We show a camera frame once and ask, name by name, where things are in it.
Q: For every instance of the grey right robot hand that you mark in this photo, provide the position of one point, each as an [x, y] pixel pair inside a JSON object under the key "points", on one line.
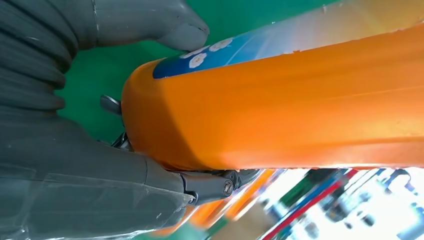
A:
{"points": [[66, 185]]}

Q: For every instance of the brown cardboard box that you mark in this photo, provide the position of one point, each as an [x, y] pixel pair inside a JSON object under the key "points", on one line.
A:
{"points": [[245, 228]]}

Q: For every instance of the red metal pole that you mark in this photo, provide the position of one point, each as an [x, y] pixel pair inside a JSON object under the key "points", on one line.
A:
{"points": [[308, 205]]}

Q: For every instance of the blue metal shelf rack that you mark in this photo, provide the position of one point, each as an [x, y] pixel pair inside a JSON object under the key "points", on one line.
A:
{"points": [[318, 192]]}

